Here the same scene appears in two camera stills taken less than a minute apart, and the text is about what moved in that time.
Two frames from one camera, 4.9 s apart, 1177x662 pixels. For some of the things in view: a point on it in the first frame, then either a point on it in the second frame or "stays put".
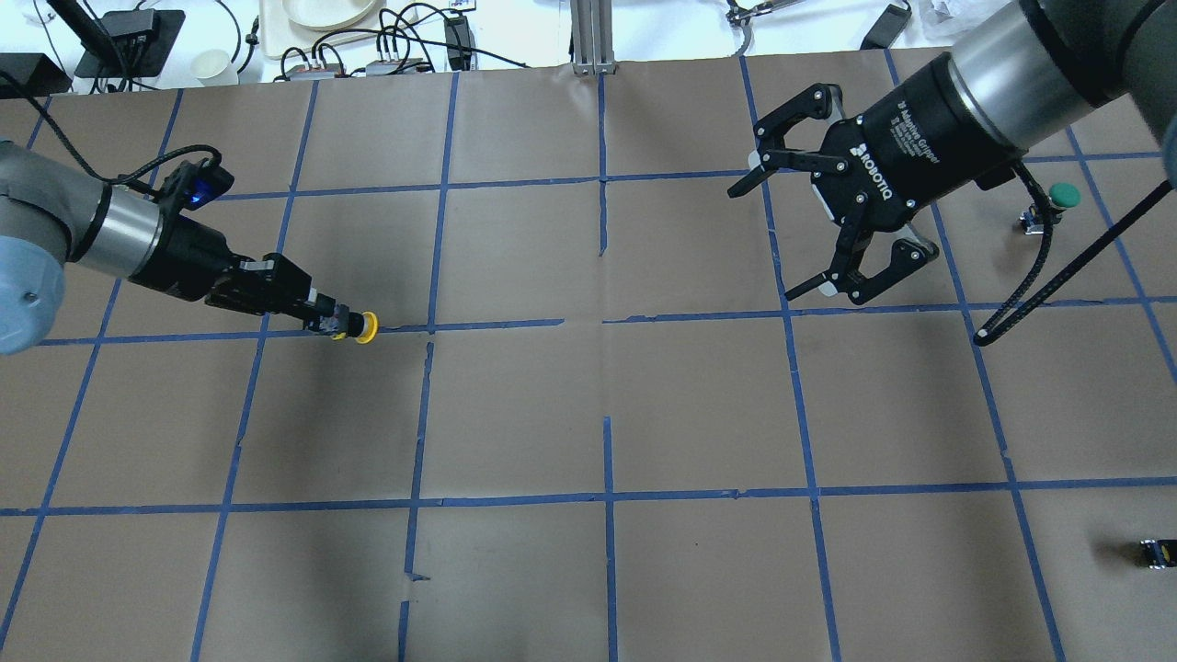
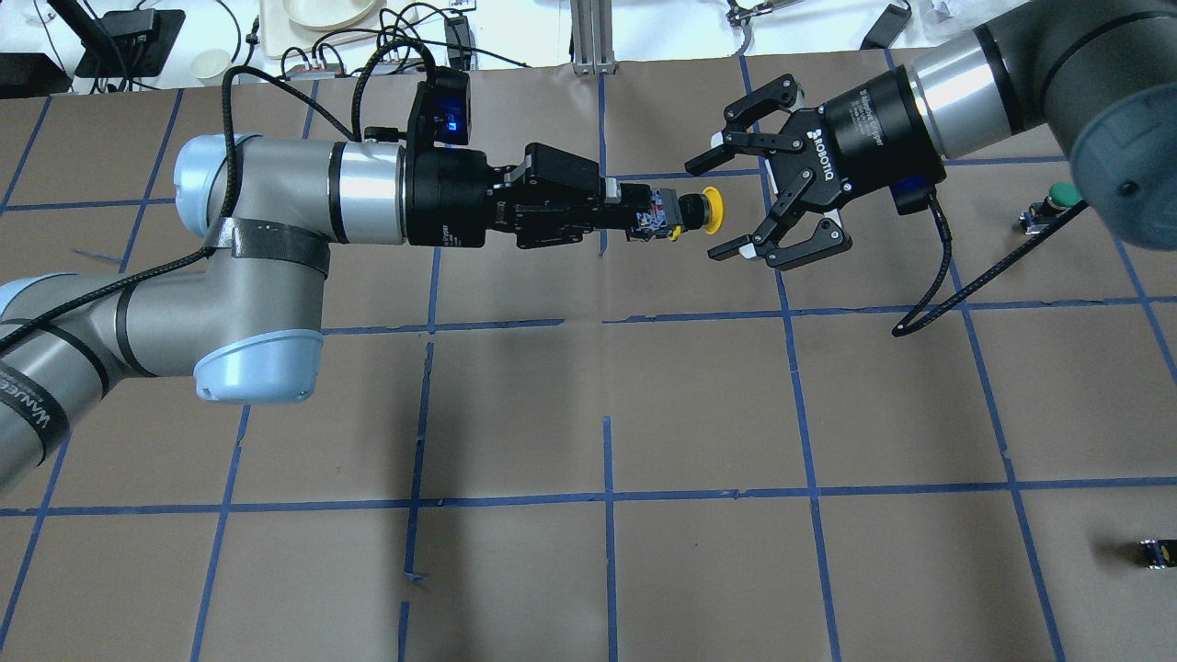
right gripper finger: x=822 y=101 to x=737 y=136
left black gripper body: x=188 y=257 to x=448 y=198
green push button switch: x=1061 y=197 stays put
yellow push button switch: x=362 y=325 to x=670 y=214
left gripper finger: x=310 y=312 to x=544 y=225
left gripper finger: x=276 y=271 to x=559 y=173
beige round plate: x=326 y=15 stays put
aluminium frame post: x=591 y=34 stays put
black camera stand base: x=130 y=43 stays put
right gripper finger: x=908 y=250 to x=824 y=239
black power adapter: x=885 y=29 stays put
